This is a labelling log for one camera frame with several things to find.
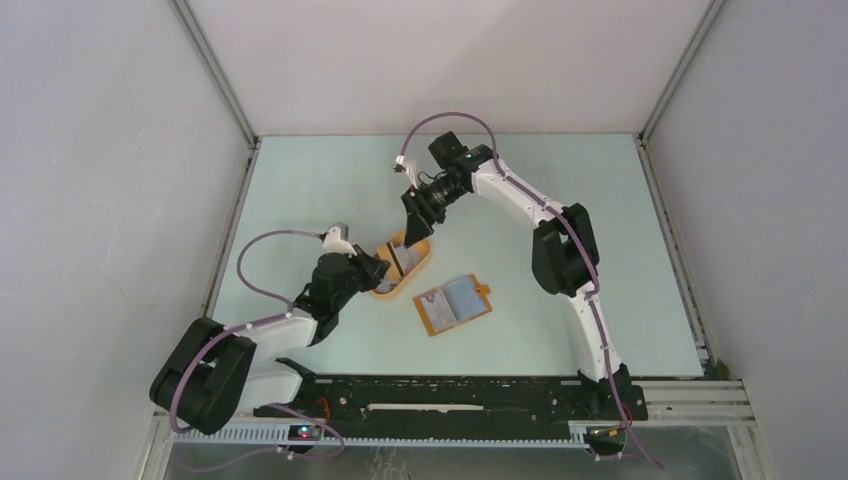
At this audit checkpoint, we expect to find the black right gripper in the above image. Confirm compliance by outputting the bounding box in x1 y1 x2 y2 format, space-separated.
400 176 467 249

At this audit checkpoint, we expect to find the gold card with black stripe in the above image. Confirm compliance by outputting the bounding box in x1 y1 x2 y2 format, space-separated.
377 241 403 282

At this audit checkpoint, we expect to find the silver VIP card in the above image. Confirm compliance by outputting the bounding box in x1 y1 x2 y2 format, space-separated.
393 245 423 276
420 290 457 333

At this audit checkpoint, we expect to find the orange leather card holder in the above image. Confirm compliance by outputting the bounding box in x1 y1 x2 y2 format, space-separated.
413 274 493 337

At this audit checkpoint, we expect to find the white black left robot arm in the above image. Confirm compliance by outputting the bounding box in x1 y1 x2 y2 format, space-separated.
149 246 390 434

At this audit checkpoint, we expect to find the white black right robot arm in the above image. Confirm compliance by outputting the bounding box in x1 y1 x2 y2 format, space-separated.
394 132 631 418

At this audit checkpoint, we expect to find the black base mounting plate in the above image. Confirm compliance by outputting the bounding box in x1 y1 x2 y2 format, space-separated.
289 375 649 441

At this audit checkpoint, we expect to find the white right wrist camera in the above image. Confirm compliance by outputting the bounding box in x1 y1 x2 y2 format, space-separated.
393 154 420 189

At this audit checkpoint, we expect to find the white slotted cable duct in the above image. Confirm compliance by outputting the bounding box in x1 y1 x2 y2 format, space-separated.
173 423 591 449

